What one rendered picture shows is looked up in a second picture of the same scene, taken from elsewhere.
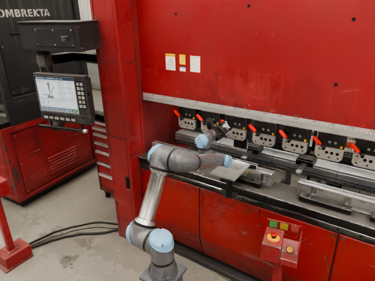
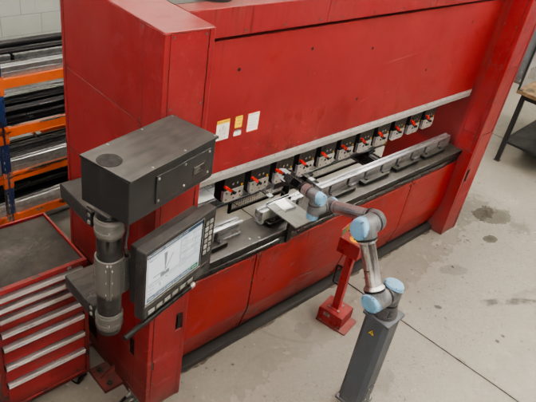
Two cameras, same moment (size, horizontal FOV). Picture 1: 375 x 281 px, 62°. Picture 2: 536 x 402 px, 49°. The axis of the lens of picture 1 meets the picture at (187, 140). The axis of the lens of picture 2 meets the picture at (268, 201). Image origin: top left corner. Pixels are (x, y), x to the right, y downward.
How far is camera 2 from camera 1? 3.35 m
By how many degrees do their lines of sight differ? 72
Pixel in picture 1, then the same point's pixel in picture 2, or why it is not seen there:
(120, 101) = not seen: hidden behind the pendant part
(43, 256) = not seen: outside the picture
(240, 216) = (291, 251)
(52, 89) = (171, 258)
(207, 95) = (261, 151)
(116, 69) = not seen: hidden behind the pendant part
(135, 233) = (384, 298)
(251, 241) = (297, 266)
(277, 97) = (320, 124)
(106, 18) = (190, 108)
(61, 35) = (195, 167)
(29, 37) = (145, 196)
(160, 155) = (376, 225)
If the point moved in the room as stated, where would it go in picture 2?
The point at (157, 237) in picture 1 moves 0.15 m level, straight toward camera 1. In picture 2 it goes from (397, 285) to (423, 290)
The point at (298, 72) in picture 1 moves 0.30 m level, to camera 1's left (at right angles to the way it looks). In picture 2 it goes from (337, 97) to (331, 117)
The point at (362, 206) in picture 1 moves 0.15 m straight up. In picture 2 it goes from (354, 179) to (359, 162)
